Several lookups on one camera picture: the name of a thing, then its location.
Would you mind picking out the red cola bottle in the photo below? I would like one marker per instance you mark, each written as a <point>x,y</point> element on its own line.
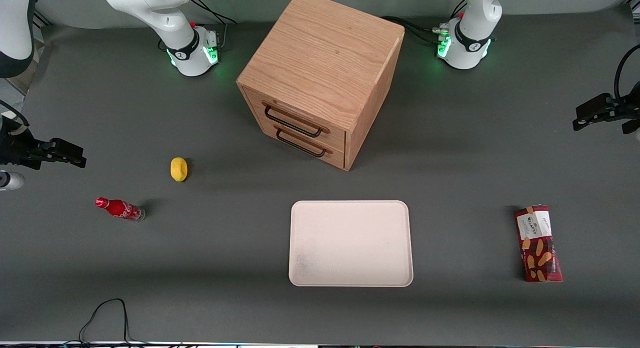
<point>120,209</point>

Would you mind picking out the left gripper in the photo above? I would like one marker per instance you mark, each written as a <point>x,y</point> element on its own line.
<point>621,109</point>

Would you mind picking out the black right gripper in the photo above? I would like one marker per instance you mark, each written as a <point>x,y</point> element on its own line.
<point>15,148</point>

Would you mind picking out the yellow lemon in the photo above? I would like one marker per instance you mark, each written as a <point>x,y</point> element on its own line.
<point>179,169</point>

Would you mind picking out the beige plastic tray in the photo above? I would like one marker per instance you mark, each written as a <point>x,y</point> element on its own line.
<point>350,243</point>

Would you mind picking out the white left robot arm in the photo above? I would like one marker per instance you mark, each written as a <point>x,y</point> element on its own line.
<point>467,35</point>

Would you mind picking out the red cookie box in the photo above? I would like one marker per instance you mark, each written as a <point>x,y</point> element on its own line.
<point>539,243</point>

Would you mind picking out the wooden two-drawer cabinet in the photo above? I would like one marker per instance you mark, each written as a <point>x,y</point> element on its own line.
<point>320,62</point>

